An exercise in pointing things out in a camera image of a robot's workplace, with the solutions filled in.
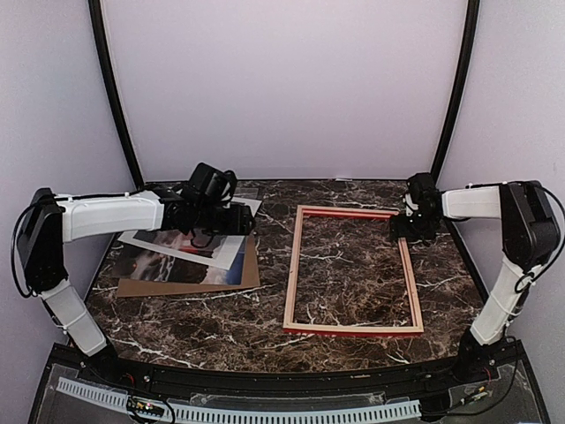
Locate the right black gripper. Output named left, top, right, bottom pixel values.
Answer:
left=389, top=208, right=438, bottom=240

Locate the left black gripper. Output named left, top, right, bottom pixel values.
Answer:
left=195, top=202, right=257, bottom=237

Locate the white photo mat board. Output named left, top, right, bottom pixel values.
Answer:
left=117, top=196, right=261, bottom=271

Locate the red wooden picture frame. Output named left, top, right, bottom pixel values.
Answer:
left=282, top=205, right=424, bottom=337

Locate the clear acrylic sheet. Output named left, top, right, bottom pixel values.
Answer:
left=232, top=187, right=259, bottom=203

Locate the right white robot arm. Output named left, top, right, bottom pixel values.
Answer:
left=389, top=172, right=564, bottom=383

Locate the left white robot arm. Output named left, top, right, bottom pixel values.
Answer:
left=11, top=187, right=260, bottom=385

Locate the landscape photo print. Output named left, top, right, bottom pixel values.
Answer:
left=112, top=244, right=245, bottom=286

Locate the brown cardboard backing board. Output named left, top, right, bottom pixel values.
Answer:
left=117, top=237, right=260, bottom=298

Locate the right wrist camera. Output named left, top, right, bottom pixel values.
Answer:
left=405, top=172, right=441, bottom=214

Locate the right black corner post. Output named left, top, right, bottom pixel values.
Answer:
left=431, top=0, right=480, bottom=183

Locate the black corner post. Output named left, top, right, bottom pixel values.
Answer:
left=87, top=0, right=145, bottom=188
left=431, top=0, right=480, bottom=183

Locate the black front rail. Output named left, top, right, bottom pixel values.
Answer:
left=59, top=345, right=487, bottom=398

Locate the white slotted cable duct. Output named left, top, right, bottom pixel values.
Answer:
left=56, top=377, right=421, bottom=423

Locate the left black corner post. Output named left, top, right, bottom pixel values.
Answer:
left=87, top=0, right=145, bottom=188

